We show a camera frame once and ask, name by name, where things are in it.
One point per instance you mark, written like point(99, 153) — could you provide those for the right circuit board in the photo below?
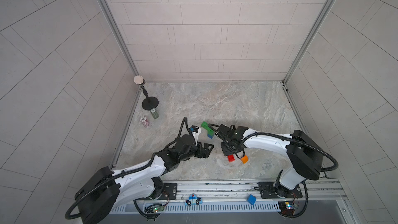
point(287, 208)

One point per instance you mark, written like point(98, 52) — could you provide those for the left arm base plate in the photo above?
point(167, 191)

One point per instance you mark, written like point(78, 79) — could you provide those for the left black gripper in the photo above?
point(205, 154)

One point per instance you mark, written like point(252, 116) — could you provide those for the circuit board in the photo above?
point(287, 208)
point(154, 208)

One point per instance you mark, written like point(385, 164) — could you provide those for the long red lego brick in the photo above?
point(231, 158)

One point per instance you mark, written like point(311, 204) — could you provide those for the blue cube on rail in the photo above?
point(251, 199)

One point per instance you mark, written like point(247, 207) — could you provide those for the left circuit board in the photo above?
point(154, 208)

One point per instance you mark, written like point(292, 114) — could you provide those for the blue car toy sticker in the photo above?
point(192, 200)

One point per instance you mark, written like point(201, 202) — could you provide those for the small green lego brick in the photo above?
point(211, 132)

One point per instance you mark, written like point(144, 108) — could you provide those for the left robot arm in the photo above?
point(107, 189)

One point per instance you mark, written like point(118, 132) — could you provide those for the long green lego brick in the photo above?
point(205, 126)

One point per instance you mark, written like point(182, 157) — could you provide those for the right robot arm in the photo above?
point(307, 159)

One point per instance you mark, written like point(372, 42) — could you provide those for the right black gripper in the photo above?
point(225, 153)

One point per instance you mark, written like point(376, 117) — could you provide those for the aluminium front rail frame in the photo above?
point(230, 196)

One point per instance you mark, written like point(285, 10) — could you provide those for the orange square lego brick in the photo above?
point(244, 159)

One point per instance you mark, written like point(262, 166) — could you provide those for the black microphone stand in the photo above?
point(150, 102)

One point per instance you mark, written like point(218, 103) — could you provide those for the green can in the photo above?
point(154, 113)

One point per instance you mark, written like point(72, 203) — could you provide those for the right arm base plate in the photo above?
point(268, 191)

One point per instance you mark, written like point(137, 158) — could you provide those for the pink white small cup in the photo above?
point(145, 122)

